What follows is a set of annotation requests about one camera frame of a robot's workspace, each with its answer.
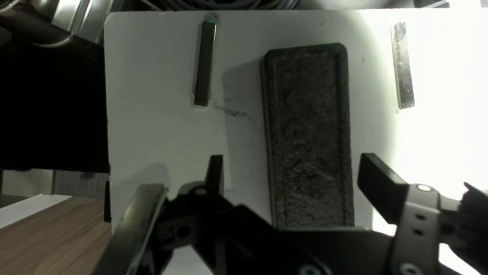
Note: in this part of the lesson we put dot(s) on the black felt whiteboard eraser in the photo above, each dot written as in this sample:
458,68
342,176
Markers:
310,138

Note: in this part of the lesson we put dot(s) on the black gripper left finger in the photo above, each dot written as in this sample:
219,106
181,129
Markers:
214,176

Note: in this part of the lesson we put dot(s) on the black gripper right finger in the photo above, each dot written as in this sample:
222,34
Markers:
387,188

